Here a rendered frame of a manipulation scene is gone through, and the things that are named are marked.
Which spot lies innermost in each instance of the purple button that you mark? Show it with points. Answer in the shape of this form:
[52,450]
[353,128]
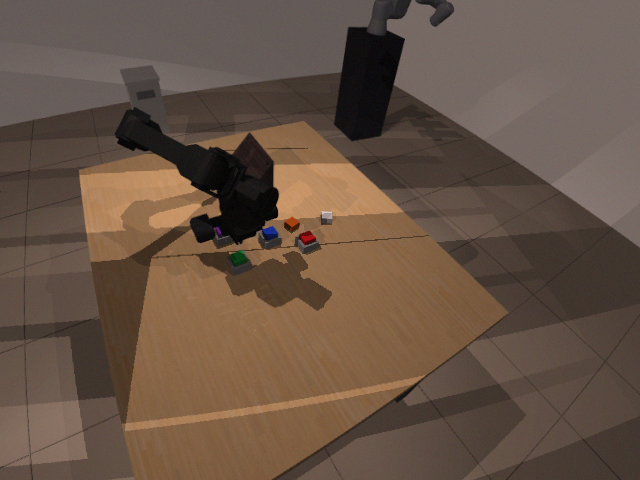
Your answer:
[220,239]

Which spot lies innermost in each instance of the blue button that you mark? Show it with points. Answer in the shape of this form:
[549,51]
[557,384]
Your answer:
[269,237]

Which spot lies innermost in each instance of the orange block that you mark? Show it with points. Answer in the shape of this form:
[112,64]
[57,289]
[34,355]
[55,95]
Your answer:
[291,224]

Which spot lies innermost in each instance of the red button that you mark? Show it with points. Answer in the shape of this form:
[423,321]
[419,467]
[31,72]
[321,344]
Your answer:
[306,242]

